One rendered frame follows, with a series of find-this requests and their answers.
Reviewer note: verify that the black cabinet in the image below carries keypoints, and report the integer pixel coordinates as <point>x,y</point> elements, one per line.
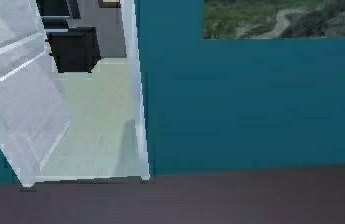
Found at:
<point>76,50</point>

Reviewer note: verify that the brown wooden furniture piece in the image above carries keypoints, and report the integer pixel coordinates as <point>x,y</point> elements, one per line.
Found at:
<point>109,3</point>

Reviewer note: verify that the white room door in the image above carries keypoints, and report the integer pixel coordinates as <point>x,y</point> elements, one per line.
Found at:
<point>20,100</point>

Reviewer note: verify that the black and white shelf unit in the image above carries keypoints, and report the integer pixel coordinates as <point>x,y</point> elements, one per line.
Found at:
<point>55,13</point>

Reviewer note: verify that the green landscape wall picture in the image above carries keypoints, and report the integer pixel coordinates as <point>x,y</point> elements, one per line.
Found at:
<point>280,18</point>

